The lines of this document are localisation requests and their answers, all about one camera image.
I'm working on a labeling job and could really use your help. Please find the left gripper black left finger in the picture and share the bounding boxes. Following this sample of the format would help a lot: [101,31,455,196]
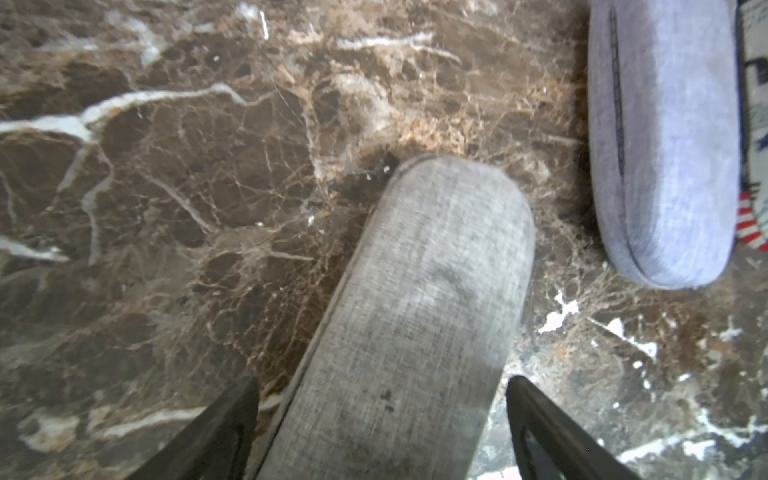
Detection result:
[129,378,260,480]

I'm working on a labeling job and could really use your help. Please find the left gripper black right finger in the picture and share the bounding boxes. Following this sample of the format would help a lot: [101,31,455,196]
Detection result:
[505,375,639,480]

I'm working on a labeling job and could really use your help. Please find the grey eyeglass case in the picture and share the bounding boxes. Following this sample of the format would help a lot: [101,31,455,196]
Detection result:
[254,154,535,479]

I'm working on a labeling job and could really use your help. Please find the lavender eyeglass case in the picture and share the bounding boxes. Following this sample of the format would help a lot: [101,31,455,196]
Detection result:
[587,1,741,290]

